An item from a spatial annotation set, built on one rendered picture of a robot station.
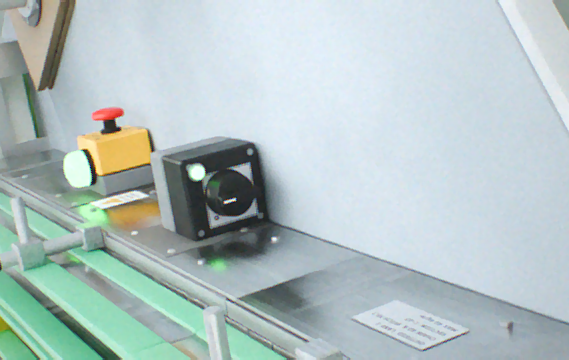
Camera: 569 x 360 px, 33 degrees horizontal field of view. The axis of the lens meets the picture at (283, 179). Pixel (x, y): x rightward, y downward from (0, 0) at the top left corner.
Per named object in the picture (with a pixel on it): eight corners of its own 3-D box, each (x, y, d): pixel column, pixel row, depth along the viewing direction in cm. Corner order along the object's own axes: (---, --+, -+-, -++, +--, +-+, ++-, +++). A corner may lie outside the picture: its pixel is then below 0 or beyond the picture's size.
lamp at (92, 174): (87, 181, 118) (64, 187, 117) (80, 146, 117) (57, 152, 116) (99, 186, 114) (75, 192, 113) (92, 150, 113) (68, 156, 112)
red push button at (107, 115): (91, 137, 118) (85, 110, 117) (121, 130, 119) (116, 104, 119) (101, 140, 114) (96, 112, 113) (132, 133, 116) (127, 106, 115)
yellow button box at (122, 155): (140, 175, 123) (86, 189, 120) (130, 119, 121) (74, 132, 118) (161, 182, 117) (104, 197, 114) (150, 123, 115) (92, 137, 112)
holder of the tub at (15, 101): (35, 185, 177) (-7, 195, 173) (2, 38, 170) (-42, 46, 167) (61, 198, 162) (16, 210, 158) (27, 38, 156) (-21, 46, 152)
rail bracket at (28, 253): (98, 241, 102) (-27, 277, 96) (84, 175, 100) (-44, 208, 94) (111, 248, 98) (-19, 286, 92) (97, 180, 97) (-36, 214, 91)
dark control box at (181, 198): (235, 207, 99) (162, 228, 96) (223, 133, 98) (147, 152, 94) (273, 220, 92) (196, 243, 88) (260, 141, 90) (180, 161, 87)
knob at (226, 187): (250, 208, 91) (267, 214, 88) (208, 221, 89) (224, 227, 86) (243, 163, 90) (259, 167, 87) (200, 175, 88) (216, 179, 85)
